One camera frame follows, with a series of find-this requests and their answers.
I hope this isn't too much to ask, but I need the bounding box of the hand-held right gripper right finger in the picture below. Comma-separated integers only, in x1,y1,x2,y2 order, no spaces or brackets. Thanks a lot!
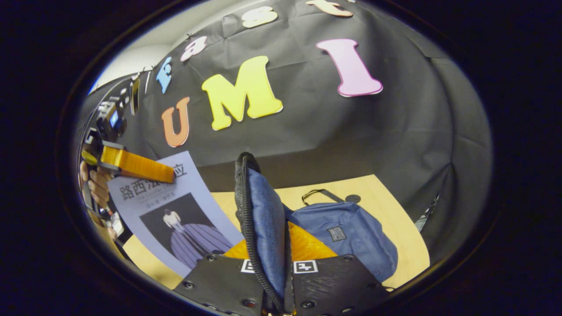
288,221,390,316

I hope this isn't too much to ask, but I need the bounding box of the blue schoolbag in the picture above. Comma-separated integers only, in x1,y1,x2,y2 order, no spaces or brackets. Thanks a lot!
234,151,399,314

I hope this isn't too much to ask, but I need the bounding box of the lavender book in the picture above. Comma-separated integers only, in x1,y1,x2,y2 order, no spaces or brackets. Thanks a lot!
107,151,245,278

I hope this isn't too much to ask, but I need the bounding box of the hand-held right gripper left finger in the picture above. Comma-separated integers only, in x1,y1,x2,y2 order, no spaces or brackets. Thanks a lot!
173,239,269,316

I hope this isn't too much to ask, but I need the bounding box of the black backdrop cloth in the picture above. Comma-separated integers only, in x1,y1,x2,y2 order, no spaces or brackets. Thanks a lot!
83,0,493,264

